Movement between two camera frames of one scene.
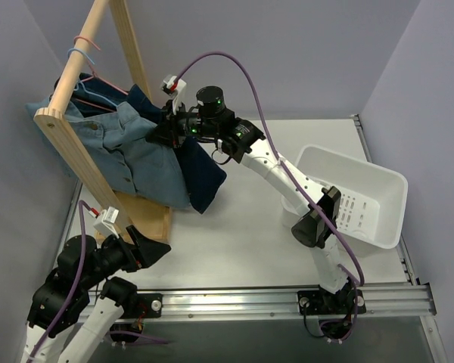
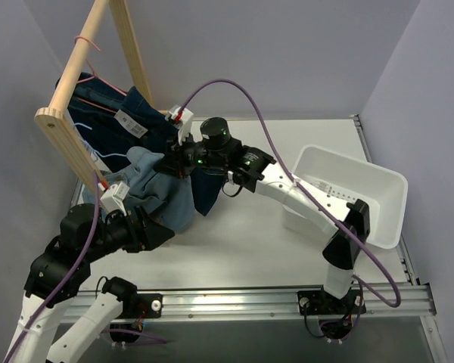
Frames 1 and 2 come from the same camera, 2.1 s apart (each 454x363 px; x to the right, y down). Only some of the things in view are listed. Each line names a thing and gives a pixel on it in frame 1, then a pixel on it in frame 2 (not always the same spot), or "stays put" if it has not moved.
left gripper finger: x=150 y=252 to x=156 y=234
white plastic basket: x=372 y=203 stays put
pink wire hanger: x=94 y=77 stays put
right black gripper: x=170 y=126 to x=178 y=157
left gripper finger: x=136 y=237 to x=150 y=221
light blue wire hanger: x=83 y=85 to x=93 y=151
